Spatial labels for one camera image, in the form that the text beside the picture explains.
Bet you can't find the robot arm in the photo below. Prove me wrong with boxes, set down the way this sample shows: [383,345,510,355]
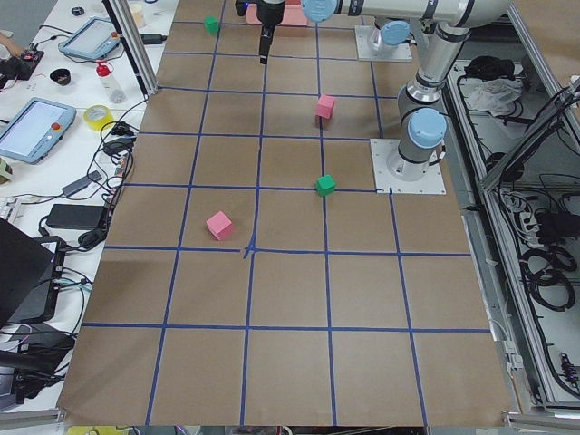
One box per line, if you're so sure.
[369,17,416,53]
[301,1,511,181]

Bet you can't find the green cube near base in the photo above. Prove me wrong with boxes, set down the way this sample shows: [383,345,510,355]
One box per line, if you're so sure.
[315,174,336,197]

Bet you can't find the teach pendant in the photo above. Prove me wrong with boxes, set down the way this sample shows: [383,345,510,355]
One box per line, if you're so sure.
[58,17,121,62]
[1,97,77,164]

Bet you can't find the red cap squeeze bottle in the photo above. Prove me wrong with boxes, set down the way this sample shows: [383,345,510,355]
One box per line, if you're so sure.
[96,61,126,104]

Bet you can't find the aluminium frame post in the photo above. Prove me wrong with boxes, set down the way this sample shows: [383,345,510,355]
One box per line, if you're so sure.
[101,0,159,98]

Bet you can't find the upper teach pendant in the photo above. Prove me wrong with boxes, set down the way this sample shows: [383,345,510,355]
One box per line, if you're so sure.
[58,17,121,62]

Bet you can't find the black power adapter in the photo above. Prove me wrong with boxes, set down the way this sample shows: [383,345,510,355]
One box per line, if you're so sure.
[46,204,106,230]

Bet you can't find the black laptop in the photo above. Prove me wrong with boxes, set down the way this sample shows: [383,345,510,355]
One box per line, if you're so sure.
[1,219,64,326]

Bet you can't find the lower teach pendant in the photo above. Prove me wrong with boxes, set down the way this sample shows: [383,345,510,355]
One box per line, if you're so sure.
[1,97,77,164]

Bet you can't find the white cloth pile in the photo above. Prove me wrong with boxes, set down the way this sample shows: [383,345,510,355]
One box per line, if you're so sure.
[466,78,524,117]

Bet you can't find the pink plastic bin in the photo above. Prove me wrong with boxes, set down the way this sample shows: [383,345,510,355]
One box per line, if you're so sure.
[237,1,308,26]

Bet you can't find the green cube by bin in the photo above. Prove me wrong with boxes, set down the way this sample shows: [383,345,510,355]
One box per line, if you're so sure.
[203,16,220,34]

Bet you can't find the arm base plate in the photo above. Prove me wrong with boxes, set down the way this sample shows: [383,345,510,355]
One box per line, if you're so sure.
[370,139,446,195]
[354,25,412,63]

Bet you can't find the pink cube far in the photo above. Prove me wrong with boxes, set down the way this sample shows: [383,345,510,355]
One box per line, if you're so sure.
[206,211,235,241]

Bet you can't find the yellow tape roll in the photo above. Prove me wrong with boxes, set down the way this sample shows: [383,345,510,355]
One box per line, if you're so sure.
[82,104,114,131]

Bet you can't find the pink cube near base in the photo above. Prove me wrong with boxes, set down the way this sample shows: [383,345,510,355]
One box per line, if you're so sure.
[315,94,336,120]

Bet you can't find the black bowl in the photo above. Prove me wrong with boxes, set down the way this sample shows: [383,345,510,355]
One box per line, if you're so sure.
[49,68,72,86]

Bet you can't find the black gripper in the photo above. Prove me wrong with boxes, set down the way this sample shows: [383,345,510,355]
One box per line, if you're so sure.
[256,0,285,64]

